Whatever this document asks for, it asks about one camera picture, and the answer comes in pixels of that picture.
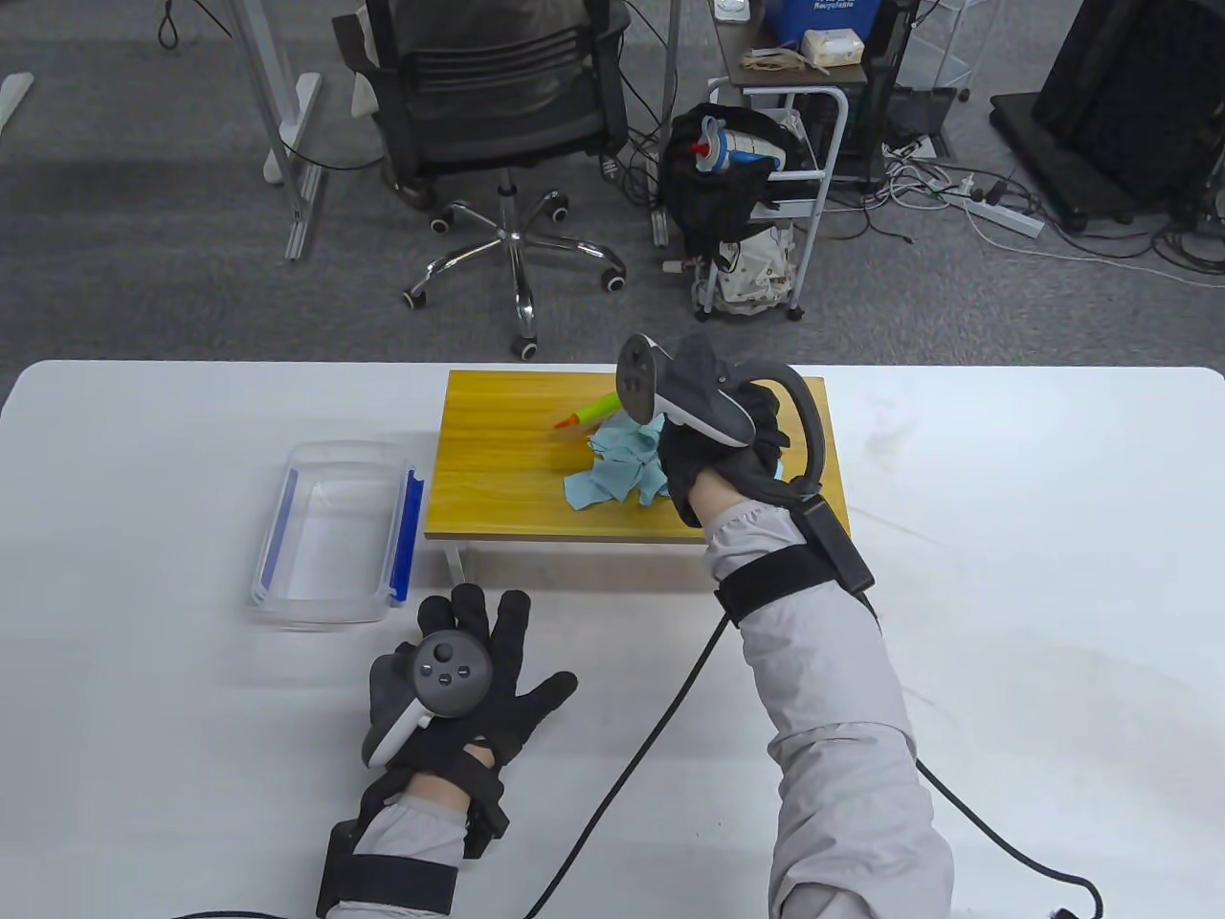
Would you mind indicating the person's left hand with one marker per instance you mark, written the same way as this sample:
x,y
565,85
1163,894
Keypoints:
x,y
507,713

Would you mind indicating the person's right hand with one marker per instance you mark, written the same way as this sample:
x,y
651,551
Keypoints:
x,y
708,469

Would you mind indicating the pile of blue paper scraps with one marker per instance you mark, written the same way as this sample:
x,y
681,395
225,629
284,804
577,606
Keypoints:
x,y
617,469

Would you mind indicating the green scraper with orange blade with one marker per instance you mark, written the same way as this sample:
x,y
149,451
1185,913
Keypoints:
x,y
598,410

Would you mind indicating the small wooden table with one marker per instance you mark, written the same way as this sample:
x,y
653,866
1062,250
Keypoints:
x,y
498,459

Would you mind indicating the clear plastic storage box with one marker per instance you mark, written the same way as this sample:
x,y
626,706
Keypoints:
x,y
335,536

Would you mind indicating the person's right forearm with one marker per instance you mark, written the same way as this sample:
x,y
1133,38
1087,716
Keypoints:
x,y
833,728

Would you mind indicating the person's left forearm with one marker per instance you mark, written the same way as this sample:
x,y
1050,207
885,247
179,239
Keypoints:
x,y
407,842

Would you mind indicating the white tissue box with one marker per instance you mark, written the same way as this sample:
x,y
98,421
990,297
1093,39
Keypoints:
x,y
833,48

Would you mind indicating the gray right hand controller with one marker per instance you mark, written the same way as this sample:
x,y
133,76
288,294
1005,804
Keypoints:
x,y
699,402

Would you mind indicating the gray hand controller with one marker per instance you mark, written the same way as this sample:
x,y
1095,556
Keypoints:
x,y
699,402
445,670

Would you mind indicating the gray left hand controller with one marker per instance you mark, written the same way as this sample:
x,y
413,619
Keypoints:
x,y
445,670

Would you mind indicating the patterned tote bag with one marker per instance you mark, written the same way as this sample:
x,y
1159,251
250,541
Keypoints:
x,y
756,273

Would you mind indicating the black bag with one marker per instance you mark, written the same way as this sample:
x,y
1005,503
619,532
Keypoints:
x,y
708,211

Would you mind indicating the blue and white bottle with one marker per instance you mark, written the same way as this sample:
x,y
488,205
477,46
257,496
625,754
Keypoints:
x,y
742,148

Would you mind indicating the white rolling cart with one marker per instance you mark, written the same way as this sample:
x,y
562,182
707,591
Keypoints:
x,y
831,144

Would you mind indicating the white desk leg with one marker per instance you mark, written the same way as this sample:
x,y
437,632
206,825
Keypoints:
x,y
670,96

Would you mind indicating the white power strip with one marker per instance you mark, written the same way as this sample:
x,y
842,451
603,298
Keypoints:
x,y
1005,218

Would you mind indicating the beige cloth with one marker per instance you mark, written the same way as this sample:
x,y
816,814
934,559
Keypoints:
x,y
780,60

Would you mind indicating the black mesh office chair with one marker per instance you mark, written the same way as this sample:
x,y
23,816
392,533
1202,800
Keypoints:
x,y
498,105

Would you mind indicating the blue recycling bin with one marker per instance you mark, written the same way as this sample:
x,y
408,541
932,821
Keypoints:
x,y
823,19

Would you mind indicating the black equipment stand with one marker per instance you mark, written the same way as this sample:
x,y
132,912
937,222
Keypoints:
x,y
1129,96

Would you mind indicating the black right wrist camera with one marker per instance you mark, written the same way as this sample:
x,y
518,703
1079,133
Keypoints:
x,y
840,546

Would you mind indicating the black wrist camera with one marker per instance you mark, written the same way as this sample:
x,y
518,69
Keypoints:
x,y
335,876
840,546

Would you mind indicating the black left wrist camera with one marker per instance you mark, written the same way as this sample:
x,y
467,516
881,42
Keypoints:
x,y
335,876

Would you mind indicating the white desk frame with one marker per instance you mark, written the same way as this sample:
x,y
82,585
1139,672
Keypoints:
x,y
278,115

